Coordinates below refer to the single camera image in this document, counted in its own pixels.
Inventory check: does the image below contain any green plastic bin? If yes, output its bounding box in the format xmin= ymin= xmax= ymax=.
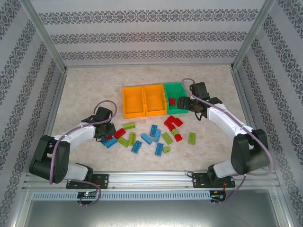
xmin=164 ymin=82 xmax=190 ymax=115

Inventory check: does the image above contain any orange plastic bin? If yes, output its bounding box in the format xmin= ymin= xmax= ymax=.
xmin=122 ymin=86 xmax=146 ymax=119
xmin=143 ymin=84 xmax=168 ymax=117

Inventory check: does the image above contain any grey metal panel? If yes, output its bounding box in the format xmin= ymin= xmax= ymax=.
xmin=14 ymin=189 xmax=292 ymax=227

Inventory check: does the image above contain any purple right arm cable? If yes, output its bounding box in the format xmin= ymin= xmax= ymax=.
xmin=181 ymin=77 xmax=275 ymax=204

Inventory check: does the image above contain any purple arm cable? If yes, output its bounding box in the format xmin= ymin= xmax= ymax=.
xmin=48 ymin=100 xmax=118 ymax=207
xmin=181 ymin=77 xmax=275 ymax=204

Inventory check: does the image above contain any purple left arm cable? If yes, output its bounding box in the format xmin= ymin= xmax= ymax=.
xmin=48 ymin=100 xmax=118 ymax=207

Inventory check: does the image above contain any aluminium table side rail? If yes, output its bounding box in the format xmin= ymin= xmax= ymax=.
xmin=230 ymin=66 xmax=281 ymax=177
xmin=40 ymin=68 xmax=69 ymax=142

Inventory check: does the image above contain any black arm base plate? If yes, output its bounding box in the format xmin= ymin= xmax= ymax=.
xmin=191 ymin=172 xmax=237 ymax=189
xmin=65 ymin=173 xmax=110 ymax=190

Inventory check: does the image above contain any grey slotted cable duct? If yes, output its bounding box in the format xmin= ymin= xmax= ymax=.
xmin=31 ymin=190 xmax=212 ymax=201

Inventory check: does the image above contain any aluminium upright frame post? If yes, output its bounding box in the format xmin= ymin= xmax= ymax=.
xmin=229 ymin=0 xmax=277 ymax=71
xmin=20 ymin=0 xmax=68 ymax=73

